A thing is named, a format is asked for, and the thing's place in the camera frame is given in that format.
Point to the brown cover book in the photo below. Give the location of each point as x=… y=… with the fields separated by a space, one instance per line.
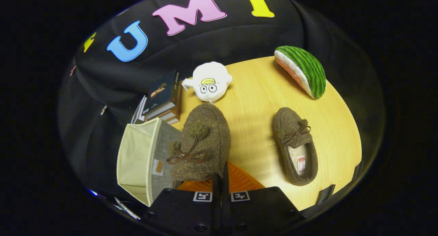
x=174 y=114

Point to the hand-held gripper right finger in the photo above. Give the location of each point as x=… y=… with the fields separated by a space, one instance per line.
x=260 y=208

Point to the white cover book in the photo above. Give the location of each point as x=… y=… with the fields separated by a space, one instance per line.
x=138 y=112

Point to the dark cover book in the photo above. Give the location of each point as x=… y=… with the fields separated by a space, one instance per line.
x=162 y=92

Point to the watermelon slice plush toy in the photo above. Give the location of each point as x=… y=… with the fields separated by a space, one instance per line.
x=308 y=70

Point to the silver clip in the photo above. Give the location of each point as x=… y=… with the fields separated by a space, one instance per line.
x=103 y=109

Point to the grey fabric storage box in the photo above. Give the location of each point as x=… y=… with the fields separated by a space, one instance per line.
x=137 y=160

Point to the white cartoon-face plush toy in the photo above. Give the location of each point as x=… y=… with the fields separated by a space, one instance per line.
x=210 y=76

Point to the pink clothespin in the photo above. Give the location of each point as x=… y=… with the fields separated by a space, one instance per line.
x=72 y=70

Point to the brown fuzzy shoe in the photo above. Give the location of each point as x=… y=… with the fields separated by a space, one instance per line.
x=289 y=126
x=208 y=136

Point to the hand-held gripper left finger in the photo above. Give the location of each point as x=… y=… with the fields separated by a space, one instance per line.
x=181 y=212

